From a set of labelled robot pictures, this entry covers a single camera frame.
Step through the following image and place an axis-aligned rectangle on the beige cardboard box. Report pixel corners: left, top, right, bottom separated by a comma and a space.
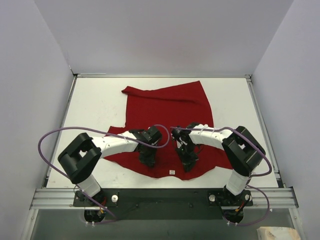
256, 226, 301, 240

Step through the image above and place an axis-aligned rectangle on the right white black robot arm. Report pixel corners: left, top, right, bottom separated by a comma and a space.
171, 123, 266, 197

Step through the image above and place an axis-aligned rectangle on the red t-shirt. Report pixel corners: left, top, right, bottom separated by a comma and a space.
107, 81, 232, 181

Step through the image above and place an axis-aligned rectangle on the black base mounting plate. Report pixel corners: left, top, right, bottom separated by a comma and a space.
72, 187, 254, 221

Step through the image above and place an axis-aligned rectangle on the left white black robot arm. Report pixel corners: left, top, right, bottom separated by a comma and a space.
57, 126, 162, 206

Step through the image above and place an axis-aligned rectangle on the aluminium frame rail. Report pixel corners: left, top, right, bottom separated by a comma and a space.
30, 188, 299, 210

